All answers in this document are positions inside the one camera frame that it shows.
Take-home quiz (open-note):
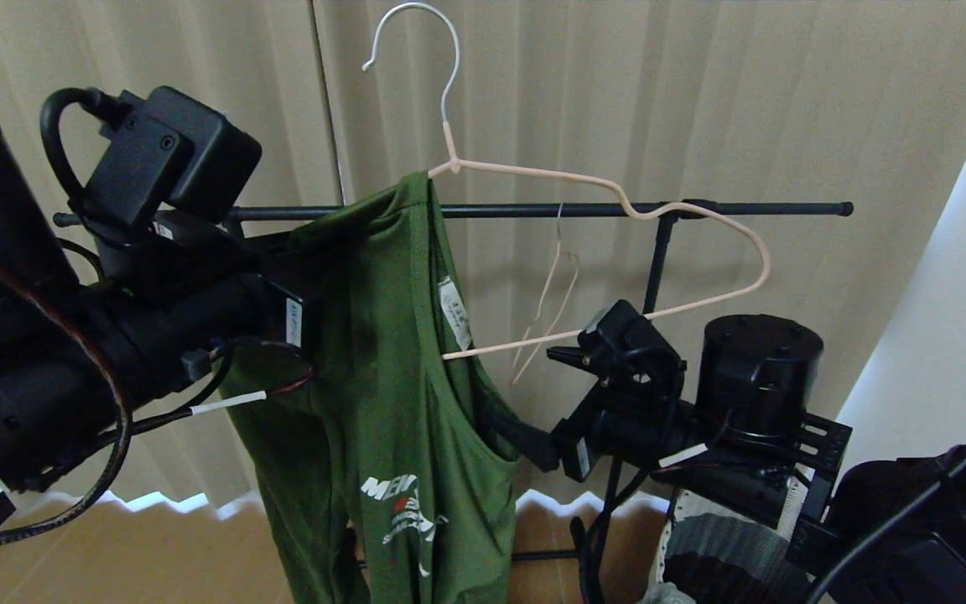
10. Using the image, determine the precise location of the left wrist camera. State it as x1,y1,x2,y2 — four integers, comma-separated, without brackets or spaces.
70,84,264,278

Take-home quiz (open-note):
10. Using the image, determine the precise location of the black clothes rack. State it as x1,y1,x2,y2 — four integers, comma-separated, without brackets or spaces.
53,200,855,604

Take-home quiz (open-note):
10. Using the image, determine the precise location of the white laundry basket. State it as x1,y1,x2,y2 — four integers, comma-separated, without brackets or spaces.
655,478,813,604

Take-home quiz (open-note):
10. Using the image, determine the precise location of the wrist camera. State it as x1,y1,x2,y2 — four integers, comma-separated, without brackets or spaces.
70,84,264,278
577,299,689,395

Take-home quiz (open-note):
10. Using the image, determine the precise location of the pink clothes hanger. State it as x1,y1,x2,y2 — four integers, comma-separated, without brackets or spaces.
510,204,582,387
361,3,771,362

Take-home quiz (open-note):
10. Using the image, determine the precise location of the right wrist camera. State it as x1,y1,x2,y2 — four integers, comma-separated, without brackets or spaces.
577,299,689,395

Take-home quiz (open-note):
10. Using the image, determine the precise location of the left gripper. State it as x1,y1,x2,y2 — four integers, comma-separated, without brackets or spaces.
0,242,317,493

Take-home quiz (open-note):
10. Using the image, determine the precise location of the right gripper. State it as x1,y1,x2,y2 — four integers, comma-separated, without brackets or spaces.
548,367,699,485

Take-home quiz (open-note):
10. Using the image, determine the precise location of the green sleeveless shirt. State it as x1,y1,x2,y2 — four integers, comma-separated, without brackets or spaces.
221,172,564,604

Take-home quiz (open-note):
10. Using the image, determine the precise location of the beige curtain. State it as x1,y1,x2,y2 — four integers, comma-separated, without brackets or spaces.
0,0,966,514

